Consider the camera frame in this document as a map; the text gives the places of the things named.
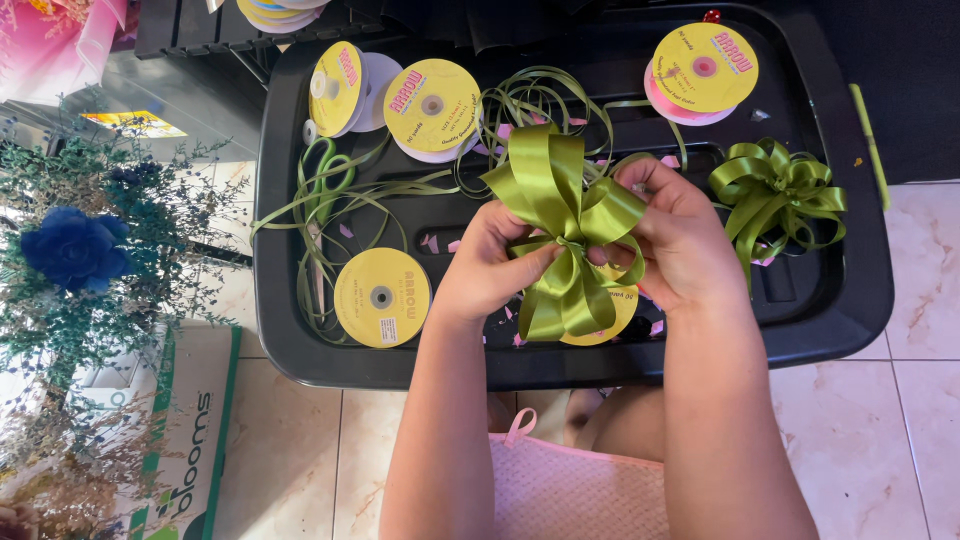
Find yellow spool with pink ribbon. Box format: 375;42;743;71
643;21;759;127

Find black plastic container lid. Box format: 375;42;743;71
252;2;896;391

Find green handled scissors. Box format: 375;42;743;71
300;135;357;316

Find black slatted rack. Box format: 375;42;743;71
133;0;391;61

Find loose thin green ribbon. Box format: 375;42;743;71
249;65;690;342

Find blue dried flower bouquet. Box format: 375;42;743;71
0;93;252;399

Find green satin ribbon bow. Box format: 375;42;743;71
480;123;648;343

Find partly hidden yellow spool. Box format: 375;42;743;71
558;258;641;348

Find yellow green stick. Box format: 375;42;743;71
849;82;892;213

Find finished green ribbon bow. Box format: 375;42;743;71
708;137;849;290

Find pink textured clothing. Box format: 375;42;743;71
487;408;670;540

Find upright yellow ribbon spool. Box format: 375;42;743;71
309;41;405;140

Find white and green carton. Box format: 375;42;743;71
67;321;243;540

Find person's right hand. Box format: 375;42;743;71
587;156;751;316

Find pink wrapped bouquet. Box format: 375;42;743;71
0;0;130;106

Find person's left hand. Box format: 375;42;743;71
433;199;567;325

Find yellow spool with white ribbon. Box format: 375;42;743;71
383;58;483;165

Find stack of ribbon spools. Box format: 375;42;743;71
236;0;331;35

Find person's legs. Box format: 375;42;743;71
486;386;669;462

